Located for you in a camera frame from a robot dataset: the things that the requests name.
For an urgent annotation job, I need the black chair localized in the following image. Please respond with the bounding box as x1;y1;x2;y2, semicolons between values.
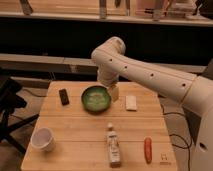
0;70;39;154

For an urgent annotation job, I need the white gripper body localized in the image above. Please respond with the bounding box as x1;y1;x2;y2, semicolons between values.
97;69;119;87

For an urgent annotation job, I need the green bowl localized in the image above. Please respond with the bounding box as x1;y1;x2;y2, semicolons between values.
81;86;111;112

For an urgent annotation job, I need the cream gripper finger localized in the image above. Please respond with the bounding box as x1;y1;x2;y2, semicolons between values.
108;85;119;102

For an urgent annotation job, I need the orange carrot toy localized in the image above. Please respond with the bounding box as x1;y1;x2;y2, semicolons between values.
144;137;152;164

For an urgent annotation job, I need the dark brown eraser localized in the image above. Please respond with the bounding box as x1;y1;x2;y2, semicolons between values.
59;89;69;105

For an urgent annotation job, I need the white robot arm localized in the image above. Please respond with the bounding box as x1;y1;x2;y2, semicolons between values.
91;37;213;171

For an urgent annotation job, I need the black cable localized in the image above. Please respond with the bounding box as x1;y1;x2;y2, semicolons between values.
163;111;194;171

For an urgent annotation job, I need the white paper cup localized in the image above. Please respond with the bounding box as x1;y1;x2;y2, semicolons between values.
30;127;55;152

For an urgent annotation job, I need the white glue bottle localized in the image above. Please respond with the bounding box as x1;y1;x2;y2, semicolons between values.
107;123;121;168

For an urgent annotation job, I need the white sponge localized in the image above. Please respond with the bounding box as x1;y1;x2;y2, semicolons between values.
126;96;137;111

